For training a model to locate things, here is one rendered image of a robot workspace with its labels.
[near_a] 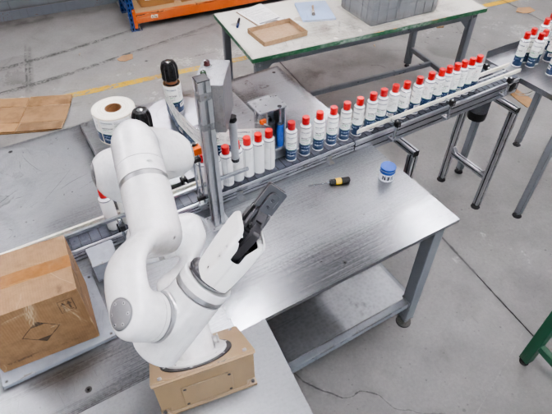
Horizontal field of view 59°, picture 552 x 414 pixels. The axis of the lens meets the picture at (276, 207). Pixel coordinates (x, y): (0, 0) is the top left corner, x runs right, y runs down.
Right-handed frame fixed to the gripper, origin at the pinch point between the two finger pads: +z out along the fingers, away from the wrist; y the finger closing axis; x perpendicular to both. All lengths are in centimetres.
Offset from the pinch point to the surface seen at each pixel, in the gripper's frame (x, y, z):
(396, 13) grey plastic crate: -79, -286, 100
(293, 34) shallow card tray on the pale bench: -28, -272, 43
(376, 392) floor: -139, -114, -74
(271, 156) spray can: -32, -138, -14
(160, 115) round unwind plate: 15, -186, -36
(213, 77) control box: 10, -99, 2
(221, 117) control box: 0, -100, -8
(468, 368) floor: -175, -119, -40
